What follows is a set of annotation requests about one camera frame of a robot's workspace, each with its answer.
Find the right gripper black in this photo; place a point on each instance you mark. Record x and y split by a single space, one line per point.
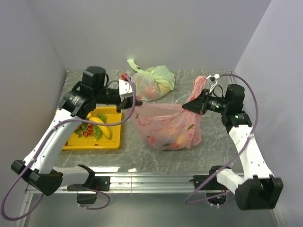
200 104

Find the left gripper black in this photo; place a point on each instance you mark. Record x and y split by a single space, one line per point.
129 102

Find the pink plastic bag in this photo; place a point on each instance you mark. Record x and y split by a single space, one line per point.
165 126

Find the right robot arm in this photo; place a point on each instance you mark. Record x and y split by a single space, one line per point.
258 189

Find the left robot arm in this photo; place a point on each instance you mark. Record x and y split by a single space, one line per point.
37 168

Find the green plastic bag with fruits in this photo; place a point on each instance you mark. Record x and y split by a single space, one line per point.
152 83

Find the yellow banana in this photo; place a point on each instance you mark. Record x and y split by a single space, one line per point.
105 130

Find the green grape bunch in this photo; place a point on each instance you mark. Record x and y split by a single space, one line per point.
97 132

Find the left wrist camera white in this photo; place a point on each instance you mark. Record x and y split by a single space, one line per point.
125 89

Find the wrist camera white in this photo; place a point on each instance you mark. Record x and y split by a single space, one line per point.
125 89
214 79

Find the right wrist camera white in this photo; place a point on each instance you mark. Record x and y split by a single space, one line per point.
214 79

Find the right side aluminium rail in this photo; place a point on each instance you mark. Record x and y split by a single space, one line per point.
232 78

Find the aluminium mounting rail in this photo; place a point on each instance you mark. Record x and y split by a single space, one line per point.
161 182

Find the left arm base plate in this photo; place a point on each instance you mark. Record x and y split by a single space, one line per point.
99 183

